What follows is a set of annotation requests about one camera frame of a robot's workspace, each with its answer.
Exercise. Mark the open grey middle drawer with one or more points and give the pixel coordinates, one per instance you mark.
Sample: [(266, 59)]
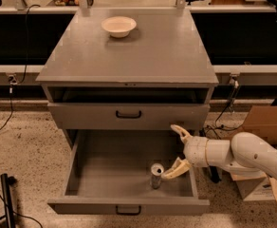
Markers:
[(110, 173)]

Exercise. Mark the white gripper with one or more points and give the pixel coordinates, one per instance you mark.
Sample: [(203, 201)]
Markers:
[(194, 151)]

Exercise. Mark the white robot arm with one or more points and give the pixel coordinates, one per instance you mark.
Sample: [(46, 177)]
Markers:
[(222, 154)]

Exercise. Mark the grey wooden drawer cabinet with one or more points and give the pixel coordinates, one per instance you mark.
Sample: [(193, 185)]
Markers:
[(161, 61)]

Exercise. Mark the silver redbull can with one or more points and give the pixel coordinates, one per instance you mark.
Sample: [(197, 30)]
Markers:
[(156, 171)]

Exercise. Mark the closed grey upper drawer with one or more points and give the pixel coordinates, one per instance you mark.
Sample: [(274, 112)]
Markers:
[(128, 116)]

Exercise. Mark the white paper bowl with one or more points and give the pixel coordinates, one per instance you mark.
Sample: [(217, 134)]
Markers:
[(118, 26)]

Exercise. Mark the black bar on floor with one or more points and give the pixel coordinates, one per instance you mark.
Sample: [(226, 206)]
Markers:
[(213, 170)]

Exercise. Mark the brown cardboard box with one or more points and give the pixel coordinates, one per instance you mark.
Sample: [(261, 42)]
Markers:
[(256, 141)]

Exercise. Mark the black stand bottom left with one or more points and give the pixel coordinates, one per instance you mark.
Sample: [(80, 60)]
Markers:
[(6, 212)]

